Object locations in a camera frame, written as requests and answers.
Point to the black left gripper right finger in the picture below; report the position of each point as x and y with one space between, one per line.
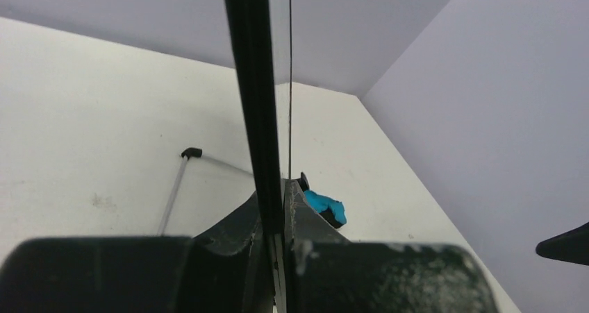
326 272

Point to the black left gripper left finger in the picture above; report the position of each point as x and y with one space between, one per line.
224 269

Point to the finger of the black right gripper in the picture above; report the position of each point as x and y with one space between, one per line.
571 246

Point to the blue whiteboard eraser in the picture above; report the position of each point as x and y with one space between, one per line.
329 209

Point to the small black-framed whiteboard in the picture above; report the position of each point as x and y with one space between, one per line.
261 42

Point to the wire whiteboard stand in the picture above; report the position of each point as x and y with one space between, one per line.
206 189

